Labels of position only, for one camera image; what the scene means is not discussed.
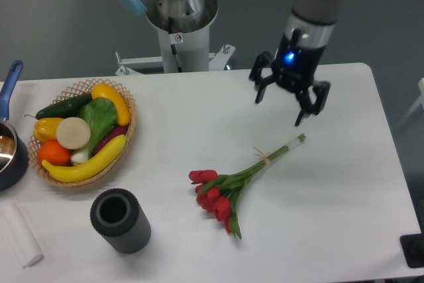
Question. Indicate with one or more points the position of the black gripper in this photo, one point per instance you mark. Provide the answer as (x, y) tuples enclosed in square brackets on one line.
[(295, 65)]

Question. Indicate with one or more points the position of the red tulip bouquet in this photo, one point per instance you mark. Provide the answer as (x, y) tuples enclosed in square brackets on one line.
[(219, 194)]

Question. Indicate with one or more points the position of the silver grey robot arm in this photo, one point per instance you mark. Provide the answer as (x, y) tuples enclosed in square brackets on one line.
[(316, 18)]

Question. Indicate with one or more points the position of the purple eggplant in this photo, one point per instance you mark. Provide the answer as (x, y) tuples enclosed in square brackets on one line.
[(118, 130)]

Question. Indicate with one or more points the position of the yellow squash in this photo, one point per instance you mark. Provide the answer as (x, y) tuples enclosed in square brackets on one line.
[(109, 92)]

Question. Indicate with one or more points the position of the green bok choy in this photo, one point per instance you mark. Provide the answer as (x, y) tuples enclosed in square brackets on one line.
[(101, 116)]

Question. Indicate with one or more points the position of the woven wicker basket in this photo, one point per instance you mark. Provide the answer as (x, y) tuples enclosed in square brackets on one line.
[(81, 88)]

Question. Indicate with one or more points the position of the black device at edge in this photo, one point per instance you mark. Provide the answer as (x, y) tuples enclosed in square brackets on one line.
[(412, 247)]

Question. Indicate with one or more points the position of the dark grey ribbed vase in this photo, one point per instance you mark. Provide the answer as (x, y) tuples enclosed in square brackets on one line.
[(118, 217)]

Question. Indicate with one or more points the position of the beige round disc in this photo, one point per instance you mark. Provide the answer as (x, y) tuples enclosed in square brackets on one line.
[(73, 133)]

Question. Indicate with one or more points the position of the green cucumber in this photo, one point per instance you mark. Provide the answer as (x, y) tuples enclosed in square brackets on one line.
[(63, 109)]

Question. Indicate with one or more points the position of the orange fruit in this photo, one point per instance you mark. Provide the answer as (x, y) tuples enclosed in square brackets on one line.
[(54, 153)]

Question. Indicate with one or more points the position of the yellow bell pepper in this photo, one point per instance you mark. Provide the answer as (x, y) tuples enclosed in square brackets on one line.
[(45, 129)]

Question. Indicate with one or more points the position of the yellow banana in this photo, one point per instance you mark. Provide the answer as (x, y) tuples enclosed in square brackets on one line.
[(91, 167)]

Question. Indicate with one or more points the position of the white paper roll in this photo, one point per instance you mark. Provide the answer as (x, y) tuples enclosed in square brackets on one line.
[(21, 237)]

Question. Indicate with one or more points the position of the white metal base frame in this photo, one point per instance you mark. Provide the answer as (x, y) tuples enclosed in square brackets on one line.
[(218, 61)]

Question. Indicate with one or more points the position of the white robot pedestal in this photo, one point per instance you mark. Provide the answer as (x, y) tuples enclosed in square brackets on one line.
[(184, 51)]

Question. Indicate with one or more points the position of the white frame at right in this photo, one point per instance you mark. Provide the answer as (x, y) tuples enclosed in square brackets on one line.
[(414, 112)]

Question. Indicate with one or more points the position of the blue handled saucepan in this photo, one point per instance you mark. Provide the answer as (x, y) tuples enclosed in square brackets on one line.
[(14, 154)]

